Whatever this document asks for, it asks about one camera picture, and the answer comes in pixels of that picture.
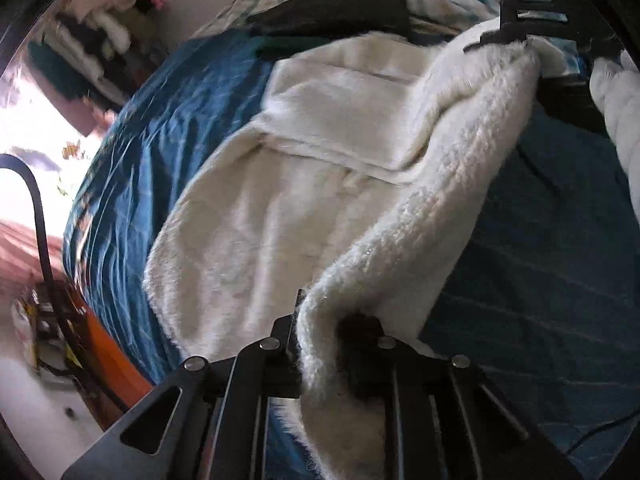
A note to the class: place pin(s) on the orange bed frame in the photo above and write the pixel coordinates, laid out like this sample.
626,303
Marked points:
107,355

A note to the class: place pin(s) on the blue bedsheet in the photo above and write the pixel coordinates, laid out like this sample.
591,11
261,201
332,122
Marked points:
175,135

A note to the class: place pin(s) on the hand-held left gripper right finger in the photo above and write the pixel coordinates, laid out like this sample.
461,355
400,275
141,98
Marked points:
366,360

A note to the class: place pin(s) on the black garment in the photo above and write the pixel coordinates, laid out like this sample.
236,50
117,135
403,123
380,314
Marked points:
340,7

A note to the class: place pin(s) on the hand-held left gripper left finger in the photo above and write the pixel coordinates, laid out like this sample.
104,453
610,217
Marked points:
281,362

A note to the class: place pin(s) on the white fluffy towel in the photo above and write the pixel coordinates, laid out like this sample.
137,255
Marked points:
280,200

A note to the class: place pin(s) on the person's right forearm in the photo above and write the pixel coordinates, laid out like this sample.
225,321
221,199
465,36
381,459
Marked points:
622,110

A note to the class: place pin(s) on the hanging clothes pile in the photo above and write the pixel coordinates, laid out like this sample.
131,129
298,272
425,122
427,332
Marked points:
105,35

